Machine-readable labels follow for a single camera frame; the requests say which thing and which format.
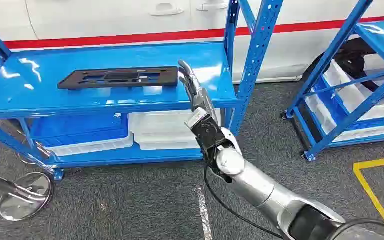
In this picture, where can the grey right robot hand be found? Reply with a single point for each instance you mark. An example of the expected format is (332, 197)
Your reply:
(200, 99)

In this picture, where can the black plastic frame plate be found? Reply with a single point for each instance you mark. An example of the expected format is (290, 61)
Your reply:
(119, 78)

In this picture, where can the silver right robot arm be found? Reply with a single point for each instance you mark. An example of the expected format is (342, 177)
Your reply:
(261, 188)

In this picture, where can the white plastic tray stack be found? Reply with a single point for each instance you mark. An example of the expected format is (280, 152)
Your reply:
(162, 127)

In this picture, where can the white flat plastic tray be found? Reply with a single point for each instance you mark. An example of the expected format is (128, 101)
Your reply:
(92, 147)

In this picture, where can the white car with red stripe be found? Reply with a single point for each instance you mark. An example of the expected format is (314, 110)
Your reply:
(112, 20)

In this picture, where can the white plastic bin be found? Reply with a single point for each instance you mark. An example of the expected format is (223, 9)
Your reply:
(321, 116)
(354, 96)

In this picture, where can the blue plastic crate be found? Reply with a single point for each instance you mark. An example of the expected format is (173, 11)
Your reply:
(79, 127)

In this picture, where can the blue metal shelf rack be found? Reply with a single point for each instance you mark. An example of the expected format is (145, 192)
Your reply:
(79, 56)
(331, 56)

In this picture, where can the black car tyre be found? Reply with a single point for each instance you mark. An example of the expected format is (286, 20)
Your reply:
(351, 56)

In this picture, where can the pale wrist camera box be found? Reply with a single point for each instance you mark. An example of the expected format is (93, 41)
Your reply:
(196, 118)

